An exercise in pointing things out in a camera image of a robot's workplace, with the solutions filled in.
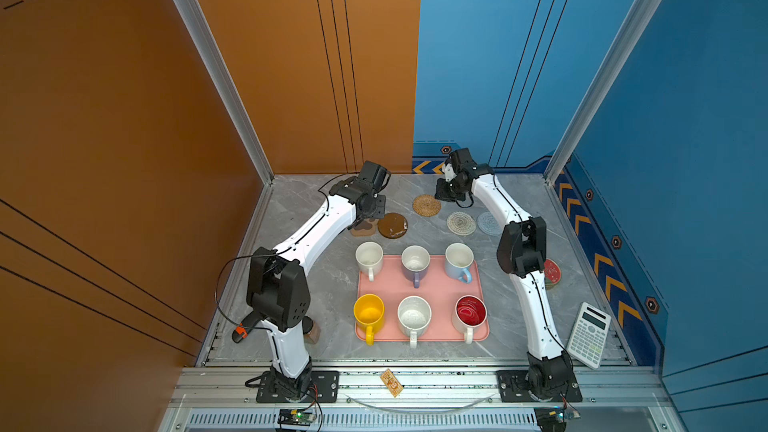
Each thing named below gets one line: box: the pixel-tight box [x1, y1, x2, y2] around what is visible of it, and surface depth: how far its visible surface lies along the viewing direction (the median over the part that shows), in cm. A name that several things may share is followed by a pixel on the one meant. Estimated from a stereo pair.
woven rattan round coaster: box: [412, 194, 441, 217], surface depth 112 cm
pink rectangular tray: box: [355, 255, 490, 345], surface depth 85 cm
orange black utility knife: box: [232, 323, 249, 343], surface depth 82 cm
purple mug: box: [401, 245, 431, 289], surface depth 91 cm
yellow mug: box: [353, 294, 385, 346], surface depth 80 cm
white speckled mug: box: [397, 295, 432, 349], surface depth 80 cm
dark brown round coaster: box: [377, 212, 409, 239], surface depth 107 cm
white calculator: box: [566, 302, 612, 369], surface depth 82 cm
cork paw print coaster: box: [350, 218, 379, 236], surface depth 105 cm
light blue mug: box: [444, 242, 475, 284], surface depth 89 cm
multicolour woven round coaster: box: [446, 211, 477, 236], surface depth 107 cm
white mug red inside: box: [452, 294, 488, 344], surface depth 81 cm
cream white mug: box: [355, 241, 384, 282], surface depth 89 cm
